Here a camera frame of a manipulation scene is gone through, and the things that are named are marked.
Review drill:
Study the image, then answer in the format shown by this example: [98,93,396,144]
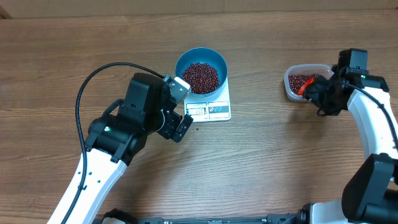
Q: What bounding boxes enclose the red beans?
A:
[182,62,220,95]

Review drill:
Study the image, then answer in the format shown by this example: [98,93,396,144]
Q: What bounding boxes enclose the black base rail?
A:
[93,209,310,224]

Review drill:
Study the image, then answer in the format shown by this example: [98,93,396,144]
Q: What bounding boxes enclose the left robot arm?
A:
[49,73,193,223]

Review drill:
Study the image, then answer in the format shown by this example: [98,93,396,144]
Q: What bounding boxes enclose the blue bowl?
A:
[175,47,228,96]

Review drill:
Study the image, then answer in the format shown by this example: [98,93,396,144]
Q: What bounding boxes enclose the red measuring scoop blue handle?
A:
[297,78,315,95]

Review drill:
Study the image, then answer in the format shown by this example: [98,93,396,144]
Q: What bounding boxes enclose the white digital kitchen scale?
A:
[184,78,232,123]

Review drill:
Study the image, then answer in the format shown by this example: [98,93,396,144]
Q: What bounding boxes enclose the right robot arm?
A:
[302,49,397,223]

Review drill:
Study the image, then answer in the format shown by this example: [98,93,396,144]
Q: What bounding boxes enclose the clear plastic container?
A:
[284,63,333,102]

